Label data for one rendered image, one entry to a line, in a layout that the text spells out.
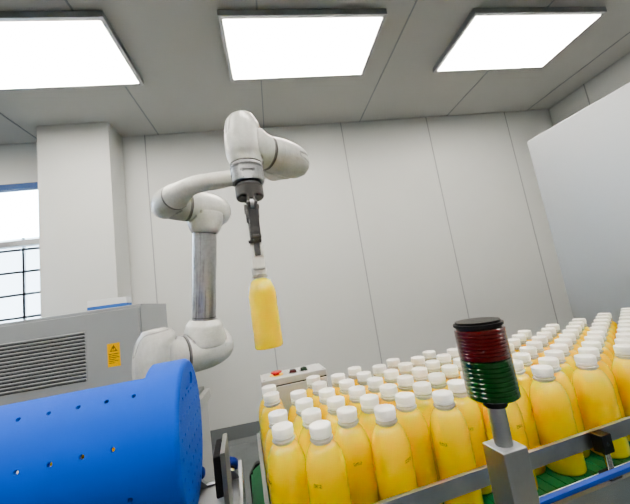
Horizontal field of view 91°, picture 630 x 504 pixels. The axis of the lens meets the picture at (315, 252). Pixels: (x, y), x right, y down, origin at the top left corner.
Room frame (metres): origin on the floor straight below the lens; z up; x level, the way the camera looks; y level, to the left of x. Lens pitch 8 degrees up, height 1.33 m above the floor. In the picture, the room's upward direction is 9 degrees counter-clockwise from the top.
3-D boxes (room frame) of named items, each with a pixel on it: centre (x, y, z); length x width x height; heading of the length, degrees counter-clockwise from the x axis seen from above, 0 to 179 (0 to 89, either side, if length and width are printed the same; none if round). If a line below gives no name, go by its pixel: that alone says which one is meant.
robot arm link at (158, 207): (1.20, 0.56, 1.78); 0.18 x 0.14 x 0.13; 47
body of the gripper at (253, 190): (0.80, 0.15, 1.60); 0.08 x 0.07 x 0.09; 14
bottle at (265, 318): (0.80, 0.15, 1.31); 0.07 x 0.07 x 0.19
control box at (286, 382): (1.02, 0.13, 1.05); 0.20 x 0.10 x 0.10; 105
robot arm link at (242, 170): (0.81, 0.15, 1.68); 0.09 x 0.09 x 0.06
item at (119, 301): (2.21, 1.51, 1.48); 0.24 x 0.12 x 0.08; 107
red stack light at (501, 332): (0.44, -0.21, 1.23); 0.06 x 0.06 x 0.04
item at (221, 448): (0.69, 0.26, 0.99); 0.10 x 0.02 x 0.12; 15
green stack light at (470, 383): (0.44, -0.21, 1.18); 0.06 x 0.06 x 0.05
